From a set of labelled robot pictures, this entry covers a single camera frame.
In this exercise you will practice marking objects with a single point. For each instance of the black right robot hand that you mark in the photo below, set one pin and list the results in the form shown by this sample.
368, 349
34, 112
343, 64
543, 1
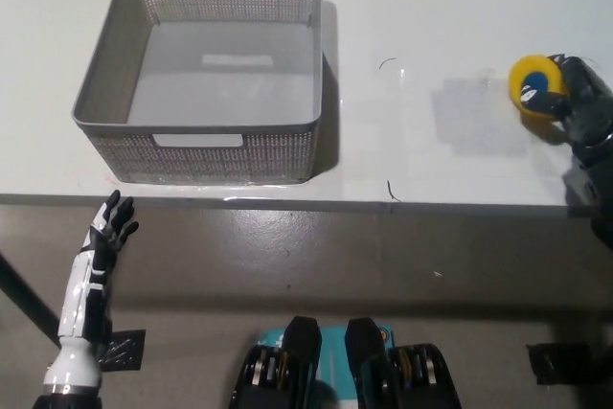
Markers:
591, 107

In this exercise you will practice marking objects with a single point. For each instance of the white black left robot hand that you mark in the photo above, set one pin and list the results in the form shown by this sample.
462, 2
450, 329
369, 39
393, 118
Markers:
79, 313

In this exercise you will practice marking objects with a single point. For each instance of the yellow rubber duck toy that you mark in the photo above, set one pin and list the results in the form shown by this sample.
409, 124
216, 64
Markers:
519, 74

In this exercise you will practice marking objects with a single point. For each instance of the black metal table leg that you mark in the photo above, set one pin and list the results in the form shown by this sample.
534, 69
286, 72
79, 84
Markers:
29, 301

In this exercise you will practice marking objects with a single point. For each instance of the black robot body teal top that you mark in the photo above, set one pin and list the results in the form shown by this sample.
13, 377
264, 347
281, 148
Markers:
297, 361

